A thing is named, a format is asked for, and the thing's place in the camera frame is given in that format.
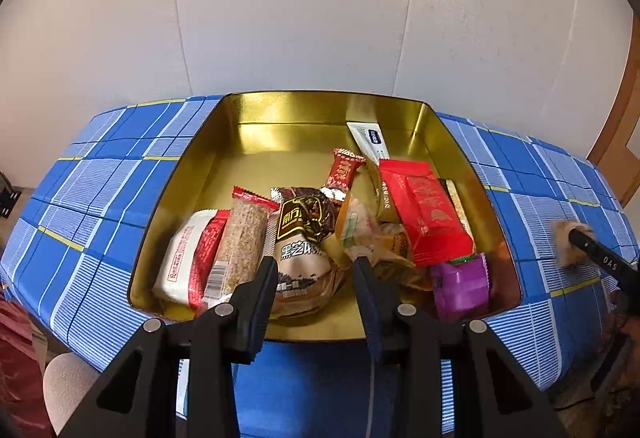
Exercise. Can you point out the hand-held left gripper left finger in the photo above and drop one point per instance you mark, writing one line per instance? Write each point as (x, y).
(260, 313)

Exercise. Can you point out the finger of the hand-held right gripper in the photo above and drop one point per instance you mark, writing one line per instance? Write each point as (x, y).
(605, 263)

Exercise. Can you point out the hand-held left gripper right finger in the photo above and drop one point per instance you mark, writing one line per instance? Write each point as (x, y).
(372, 318)

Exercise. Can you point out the tan pastry packet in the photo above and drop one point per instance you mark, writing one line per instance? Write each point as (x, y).
(565, 243)

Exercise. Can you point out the brown white snack packet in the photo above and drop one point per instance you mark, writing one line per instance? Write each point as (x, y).
(300, 258)

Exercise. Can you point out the clear yellow packet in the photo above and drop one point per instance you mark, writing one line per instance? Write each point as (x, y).
(370, 243)

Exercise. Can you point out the grain bar red-ended packet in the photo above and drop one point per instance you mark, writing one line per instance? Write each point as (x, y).
(242, 238)

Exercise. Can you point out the purple snack packet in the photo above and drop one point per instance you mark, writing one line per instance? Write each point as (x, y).
(460, 290)

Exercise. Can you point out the white red snack packet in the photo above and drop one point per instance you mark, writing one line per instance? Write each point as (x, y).
(180, 258)

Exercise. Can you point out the red square snack packet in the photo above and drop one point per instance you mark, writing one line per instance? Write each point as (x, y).
(425, 213)

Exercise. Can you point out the gold triangular snack packet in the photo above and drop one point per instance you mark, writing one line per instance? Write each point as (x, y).
(372, 190)

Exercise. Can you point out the small red candy packet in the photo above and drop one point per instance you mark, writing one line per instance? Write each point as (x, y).
(342, 173)

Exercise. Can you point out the gold tin box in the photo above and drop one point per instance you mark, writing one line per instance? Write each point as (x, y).
(280, 143)

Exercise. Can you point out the white blue-label snack packet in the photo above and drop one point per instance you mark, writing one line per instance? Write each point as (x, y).
(367, 138)

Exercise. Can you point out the wooden door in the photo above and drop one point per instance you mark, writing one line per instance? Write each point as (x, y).
(620, 143)

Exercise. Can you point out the blue plaid bed sheet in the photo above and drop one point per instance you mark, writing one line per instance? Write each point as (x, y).
(90, 198)

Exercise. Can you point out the beige round stool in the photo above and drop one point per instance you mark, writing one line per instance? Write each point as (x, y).
(65, 383)

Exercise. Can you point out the black object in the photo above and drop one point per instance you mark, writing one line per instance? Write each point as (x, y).
(7, 195)

